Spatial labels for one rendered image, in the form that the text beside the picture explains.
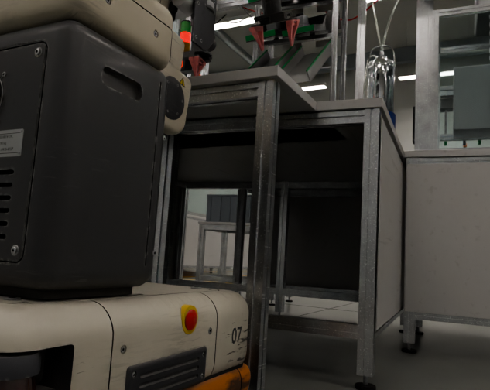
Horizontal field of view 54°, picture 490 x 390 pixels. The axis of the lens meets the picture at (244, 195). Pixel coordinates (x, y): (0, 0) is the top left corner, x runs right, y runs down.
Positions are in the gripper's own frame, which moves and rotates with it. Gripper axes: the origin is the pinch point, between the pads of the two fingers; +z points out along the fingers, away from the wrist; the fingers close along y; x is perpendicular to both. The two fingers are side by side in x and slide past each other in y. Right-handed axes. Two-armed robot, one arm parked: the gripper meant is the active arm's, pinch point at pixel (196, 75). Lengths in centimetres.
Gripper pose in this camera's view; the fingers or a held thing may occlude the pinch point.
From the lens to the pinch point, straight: 200.3
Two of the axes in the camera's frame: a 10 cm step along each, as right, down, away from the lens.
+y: -9.2, -0.1, 3.8
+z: -0.7, 9.9, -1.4
